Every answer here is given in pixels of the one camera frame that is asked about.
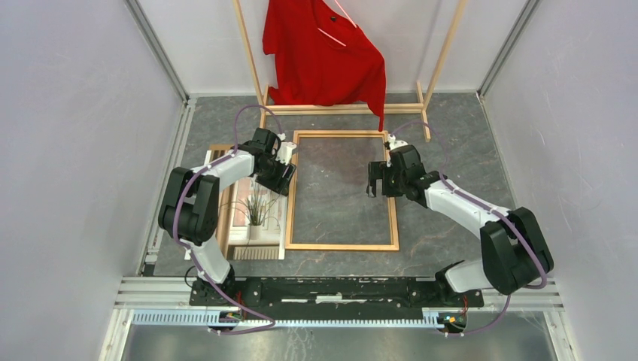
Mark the light wooden clothes rack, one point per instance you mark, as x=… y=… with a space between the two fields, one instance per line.
x=419 y=107

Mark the grey slotted cable duct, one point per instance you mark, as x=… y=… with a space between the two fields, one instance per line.
x=209 y=318

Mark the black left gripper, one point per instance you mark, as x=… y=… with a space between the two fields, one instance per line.
x=281 y=186

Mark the red t-shirt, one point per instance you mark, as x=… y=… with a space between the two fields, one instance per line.
x=312 y=70

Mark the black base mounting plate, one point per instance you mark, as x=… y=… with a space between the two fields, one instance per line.
x=345 y=298

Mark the brown wooden picture frame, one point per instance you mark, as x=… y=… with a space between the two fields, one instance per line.
x=394 y=244

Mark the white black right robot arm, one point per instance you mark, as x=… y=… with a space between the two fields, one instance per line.
x=514 y=252

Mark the pink clothes hanger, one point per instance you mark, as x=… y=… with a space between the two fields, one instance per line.
x=334 y=22

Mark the aluminium rail frame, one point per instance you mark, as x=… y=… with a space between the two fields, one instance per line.
x=530 y=325

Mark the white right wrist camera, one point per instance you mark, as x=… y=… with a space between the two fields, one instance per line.
x=392 y=143

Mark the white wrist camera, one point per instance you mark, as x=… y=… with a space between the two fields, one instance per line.
x=285 y=149
x=392 y=143

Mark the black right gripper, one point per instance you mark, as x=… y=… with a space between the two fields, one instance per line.
x=380 y=171

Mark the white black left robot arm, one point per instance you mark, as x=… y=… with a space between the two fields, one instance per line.
x=190 y=207

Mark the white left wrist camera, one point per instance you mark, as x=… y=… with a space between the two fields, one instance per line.
x=285 y=149

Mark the plant photo print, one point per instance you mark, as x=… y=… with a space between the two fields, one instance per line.
x=251 y=222

